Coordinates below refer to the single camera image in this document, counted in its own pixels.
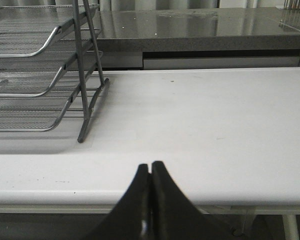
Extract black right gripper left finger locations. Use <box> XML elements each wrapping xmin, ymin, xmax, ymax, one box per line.
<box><xmin>84</xmin><ymin>164</ymin><xmax>150</xmax><ymax>240</ymax></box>

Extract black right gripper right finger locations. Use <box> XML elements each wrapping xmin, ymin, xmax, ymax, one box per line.
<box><xmin>151</xmin><ymin>161</ymin><xmax>235</xmax><ymax>240</ymax></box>

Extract silver mesh tray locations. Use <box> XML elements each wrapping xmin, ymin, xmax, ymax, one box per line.
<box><xmin>0</xmin><ymin>87</ymin><xmax>101</xmax><ymax>133</ymax></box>
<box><xmin>0</xmin><ymin>27</ymin><xmax>104</xmax><ymax>98</ymax></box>
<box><xmin>0</xmin><ymin>3</ymin><xmax>101</xmax><ymax>59</ymax></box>

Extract white table leg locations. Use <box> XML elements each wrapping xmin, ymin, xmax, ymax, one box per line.
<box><xmin>282</xmin><ymin>214</ymin><xmax>300</xmax><ymax>240</ymax></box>

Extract grey stone back counter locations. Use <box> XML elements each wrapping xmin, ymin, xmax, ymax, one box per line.
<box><xmin>94</xmin><ymin>7</ymin><xmax>300</xmax><ymax>53</ymax></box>

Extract grey metal rack frame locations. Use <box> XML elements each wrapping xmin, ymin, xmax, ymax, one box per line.
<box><xmin>72</xmin><ymin>0</ymin><xmax>109</xmax><ymax>143</ymax></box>

